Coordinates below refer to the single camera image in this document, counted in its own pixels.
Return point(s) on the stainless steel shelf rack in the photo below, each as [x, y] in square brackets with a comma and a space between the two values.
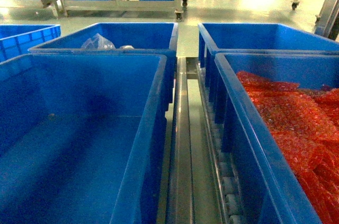
[198, 183]

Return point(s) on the blue bin rear left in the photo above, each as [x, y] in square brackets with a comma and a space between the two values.
[158, 38]

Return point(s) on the blue bin far left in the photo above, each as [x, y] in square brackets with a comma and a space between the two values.
[17, 39]

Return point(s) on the clear plastic bag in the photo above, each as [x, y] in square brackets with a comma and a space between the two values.
[98, 42]

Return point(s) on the blue empty bin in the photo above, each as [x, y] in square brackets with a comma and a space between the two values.
[82, 138]

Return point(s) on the red bubble bags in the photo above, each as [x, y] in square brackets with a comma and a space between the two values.
[304, 124]

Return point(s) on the blue bin rear right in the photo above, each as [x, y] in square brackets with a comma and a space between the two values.
[251, 38]

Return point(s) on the blue bin with red bags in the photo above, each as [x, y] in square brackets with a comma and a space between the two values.
[268, 190]

